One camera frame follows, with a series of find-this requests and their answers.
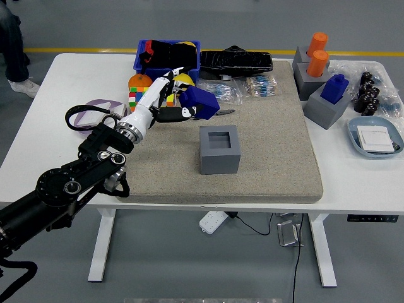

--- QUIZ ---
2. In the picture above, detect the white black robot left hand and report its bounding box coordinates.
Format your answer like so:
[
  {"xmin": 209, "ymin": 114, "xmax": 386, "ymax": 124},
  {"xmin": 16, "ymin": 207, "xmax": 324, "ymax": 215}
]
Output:
[{"xmin": 119, "ymin": 66, "xmax": 199, "ymax": 133}]

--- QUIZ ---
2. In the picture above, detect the blue square seal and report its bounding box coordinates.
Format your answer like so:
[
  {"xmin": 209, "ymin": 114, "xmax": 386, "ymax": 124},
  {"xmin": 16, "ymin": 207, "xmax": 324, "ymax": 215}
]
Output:
[
  {"xmin": 178, "ymin": 85, "xmax": 221, "ymax": 121},
  {"xmin": 320, "ymin": 73, "xmax": 350, "ymax": 105}
]

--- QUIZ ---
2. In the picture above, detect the grey seal holder block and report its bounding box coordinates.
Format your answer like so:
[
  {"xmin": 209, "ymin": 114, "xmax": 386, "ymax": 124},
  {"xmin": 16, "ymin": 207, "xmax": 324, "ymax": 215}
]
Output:
[
  {"xmin": 303, "ymin": 82, "xmax": 353, "ymax": 130},
  {"xmin": 292, "ymin": 45, "xmax": 331, "ymax": 69},
  {"xmin": 199, "ymin": 124, "xmax": 242, "ymax": 175},
  {"xmin": 294, "ymin": 61, "xmax": 331, "ymax": 102}
]

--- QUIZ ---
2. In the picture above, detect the orange cylinder seal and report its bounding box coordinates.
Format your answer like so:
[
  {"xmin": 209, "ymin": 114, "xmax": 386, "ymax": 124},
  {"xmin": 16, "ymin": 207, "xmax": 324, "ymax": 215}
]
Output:
[
  {"xmin": 306, "ymin": 49, "xmax": 330, "ymax": 78},
  {"xmin": 306, "ymin": 32, "xmax": 329, "ymax": 58}
]

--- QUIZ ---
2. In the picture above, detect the orange fruit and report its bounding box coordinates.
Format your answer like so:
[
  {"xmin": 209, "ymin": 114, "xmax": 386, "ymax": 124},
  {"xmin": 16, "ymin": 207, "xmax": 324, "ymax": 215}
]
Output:
[{"xmin": 128, "ymin": 73, "xmax": 153, "ymax": 90}]

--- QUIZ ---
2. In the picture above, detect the blue plastic bin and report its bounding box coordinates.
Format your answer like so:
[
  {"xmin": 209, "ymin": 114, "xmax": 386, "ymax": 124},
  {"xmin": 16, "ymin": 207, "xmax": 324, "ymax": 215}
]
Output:
[{"xmin": 133, "ymin": 39, "xmax": 201, "ymax": 85}]

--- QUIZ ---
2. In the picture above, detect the yellow lemon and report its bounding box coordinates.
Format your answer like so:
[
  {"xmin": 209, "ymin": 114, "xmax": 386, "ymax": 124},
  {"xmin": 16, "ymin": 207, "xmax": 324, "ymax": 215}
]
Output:
[{"xmin": 172, "ymin": 73, "xmax": 195, "ymax": 86}]

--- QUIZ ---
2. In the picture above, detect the purple plate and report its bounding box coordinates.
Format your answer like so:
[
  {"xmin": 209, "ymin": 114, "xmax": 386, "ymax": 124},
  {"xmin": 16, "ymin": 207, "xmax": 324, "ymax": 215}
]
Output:
[{"xmin": 76, "ymin": 98, "xmax": 128, "ymax": 137}]

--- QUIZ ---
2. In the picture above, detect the black cloth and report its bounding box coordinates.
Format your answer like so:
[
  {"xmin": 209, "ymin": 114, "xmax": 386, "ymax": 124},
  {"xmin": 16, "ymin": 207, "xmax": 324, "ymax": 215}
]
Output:
[{"xmin": 139, "ymin": 39, "xmax": 198, "ymax": 70}]

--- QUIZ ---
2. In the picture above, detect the bag of blue resistors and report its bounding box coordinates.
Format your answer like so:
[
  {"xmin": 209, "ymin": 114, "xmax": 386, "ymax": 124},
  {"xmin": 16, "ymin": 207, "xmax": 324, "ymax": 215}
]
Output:
[{"xmin": 196, "ymin": 79, "xmax": 244, "ymax": 105}]

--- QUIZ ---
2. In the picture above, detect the black wrapped keyboard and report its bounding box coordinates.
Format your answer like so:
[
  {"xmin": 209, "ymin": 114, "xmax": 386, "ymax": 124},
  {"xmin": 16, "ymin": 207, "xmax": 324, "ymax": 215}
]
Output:
[{"xmin": 199, "ymin": 45, "xmax": 274, "ymax": 76}]

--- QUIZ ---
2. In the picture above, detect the bag of beige resistors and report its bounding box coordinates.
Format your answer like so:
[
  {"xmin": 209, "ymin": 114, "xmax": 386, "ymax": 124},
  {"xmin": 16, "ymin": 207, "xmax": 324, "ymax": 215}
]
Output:
[{"xmin": 235, "ymin": 75, "xmax": 279, "ymax": 98}]

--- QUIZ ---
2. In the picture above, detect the grey-brown mat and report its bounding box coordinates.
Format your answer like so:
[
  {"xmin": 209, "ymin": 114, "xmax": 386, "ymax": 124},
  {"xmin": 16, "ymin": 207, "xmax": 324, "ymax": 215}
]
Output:
[{"xmin": 113, "ymin": 60, "xmax": 324, "ymax": 205}]

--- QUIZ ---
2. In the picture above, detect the white power strip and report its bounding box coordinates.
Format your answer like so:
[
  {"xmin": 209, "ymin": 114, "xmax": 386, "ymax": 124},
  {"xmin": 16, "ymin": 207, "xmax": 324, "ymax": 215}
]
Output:
[{"xmin": 198, "ymin": 210, "xmax": 229, "ymax": 235}]

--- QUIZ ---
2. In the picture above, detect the person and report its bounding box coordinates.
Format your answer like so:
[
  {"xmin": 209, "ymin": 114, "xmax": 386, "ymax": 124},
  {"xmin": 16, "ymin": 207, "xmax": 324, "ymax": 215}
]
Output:
[{"xmin": 0, "ymin": 0, "xmax": 41, "ymax": 99}]

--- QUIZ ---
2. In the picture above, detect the white table leg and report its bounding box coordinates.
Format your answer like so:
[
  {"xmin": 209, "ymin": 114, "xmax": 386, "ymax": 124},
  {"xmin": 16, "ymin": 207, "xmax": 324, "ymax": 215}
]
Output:
[
  {"xmin": 87, "ymin": 208, "xmax": 117, "ymax": 283},
  {"xmin": 308, "ymin": 213, "xmax": 338, "ymax": 288}
]

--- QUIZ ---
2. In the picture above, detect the clear plastic bag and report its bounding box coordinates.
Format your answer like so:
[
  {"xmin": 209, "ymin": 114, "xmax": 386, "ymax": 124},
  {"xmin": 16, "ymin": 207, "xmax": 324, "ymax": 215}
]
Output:
[{"xmin": 328, "ymin": 59, "xmax": 404, "ymax": 119}]

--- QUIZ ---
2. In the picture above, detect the light blue plate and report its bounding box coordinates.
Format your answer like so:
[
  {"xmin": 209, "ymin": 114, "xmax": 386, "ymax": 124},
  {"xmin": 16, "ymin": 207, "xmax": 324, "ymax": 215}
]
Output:
[{"xmin": 347, "ymin": 116, "xmax": 404, "ymax": 160}]

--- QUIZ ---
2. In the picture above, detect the black capacitors cluster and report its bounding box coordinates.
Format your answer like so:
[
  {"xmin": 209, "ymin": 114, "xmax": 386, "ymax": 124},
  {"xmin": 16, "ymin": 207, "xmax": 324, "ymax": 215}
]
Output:
[{"xmin": 353, "ymin": 71, "xmax": 381, "ymax": 117}]

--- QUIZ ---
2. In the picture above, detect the bag of blue components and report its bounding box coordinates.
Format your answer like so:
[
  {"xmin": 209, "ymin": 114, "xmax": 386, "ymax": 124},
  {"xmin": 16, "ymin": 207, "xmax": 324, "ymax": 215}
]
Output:
[{"xmin": 378, "ymin": 97, "xmax": 402, "ymax": 118}]

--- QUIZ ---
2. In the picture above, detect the black desk control panel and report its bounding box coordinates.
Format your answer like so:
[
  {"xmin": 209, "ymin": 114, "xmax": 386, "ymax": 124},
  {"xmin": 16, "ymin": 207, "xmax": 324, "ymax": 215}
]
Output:
[{"xmin": 347, "ymin": 214, "xmax": 398, "ymax": 223}]

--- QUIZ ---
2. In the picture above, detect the black power cord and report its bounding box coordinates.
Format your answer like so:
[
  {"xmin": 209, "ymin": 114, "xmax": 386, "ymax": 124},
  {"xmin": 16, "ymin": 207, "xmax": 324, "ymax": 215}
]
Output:
[{"xmin": 227, "ymin": 211, "xmax": 274, "ymax": 236}]

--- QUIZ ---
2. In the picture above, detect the thin black cable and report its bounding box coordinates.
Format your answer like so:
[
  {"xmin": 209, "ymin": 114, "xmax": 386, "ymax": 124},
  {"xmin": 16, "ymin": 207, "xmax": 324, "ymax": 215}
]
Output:
[{"xmin": 290, "ymin": 213, "xmax": 304, "ymax": 303}]

